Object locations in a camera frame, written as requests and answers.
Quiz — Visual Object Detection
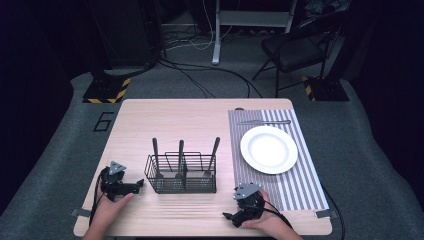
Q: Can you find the person's right hand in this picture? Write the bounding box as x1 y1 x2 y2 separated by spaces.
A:
241 188 292 234

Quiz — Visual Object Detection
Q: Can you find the black cable beside table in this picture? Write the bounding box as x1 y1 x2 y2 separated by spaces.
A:
320 184 347 240

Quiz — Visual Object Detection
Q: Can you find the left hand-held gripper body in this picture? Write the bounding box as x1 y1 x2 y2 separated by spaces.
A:
99 160 137 202

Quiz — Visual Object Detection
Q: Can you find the person's left hand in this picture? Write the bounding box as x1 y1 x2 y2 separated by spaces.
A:
90 192 136 232

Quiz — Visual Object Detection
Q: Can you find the black-handled utensil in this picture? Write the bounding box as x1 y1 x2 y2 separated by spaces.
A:
203 136 221 178

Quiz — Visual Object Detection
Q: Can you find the white metal stand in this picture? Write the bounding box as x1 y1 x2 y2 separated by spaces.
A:
211 0 298 66

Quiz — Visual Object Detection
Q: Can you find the black wire cutlery caddy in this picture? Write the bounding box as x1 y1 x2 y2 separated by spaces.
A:
143 151 218 195

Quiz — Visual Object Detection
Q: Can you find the black floor cable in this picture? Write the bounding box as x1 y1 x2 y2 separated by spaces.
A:
156 56 264 100

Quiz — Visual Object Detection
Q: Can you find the black equipment case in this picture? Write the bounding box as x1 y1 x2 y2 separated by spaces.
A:
84 0 163 69

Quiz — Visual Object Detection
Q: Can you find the white floor cable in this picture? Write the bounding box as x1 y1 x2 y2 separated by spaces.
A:
164 0 234 53

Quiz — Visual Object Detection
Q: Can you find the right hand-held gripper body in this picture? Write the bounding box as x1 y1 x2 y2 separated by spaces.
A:
232 182 267 225

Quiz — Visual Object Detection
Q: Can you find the black yellow striped stand base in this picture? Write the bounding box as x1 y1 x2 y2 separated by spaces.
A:
301 75 351 103
82 76 132 105

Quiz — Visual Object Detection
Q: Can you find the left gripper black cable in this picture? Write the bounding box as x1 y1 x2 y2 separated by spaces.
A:
88 168 111 228

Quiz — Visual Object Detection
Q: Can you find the black-handled spoon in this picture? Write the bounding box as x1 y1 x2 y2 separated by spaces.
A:
151 137 165 179

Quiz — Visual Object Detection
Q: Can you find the grey tape strip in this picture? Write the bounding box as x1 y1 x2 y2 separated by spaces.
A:
314 209 339 220
70 208 92 218

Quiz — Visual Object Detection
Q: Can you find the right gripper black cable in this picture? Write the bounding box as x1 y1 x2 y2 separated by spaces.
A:
260 198 295 231

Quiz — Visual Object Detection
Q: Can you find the silver table knife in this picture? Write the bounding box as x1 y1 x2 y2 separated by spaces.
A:
236 119 292 126

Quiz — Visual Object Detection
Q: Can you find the grey striped placemat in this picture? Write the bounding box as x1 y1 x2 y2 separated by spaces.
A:
227 108 331 212

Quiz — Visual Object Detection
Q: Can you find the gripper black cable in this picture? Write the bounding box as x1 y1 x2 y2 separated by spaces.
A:
88 168 111 228
260 198 295 231

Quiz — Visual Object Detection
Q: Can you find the black-handled fork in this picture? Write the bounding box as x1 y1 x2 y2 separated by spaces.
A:
175 139 185 179

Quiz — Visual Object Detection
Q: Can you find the black folding chair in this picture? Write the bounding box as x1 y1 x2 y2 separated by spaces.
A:
251 16 343 98

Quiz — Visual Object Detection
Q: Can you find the white round plate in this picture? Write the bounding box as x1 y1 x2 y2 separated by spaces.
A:
239 125 299 176

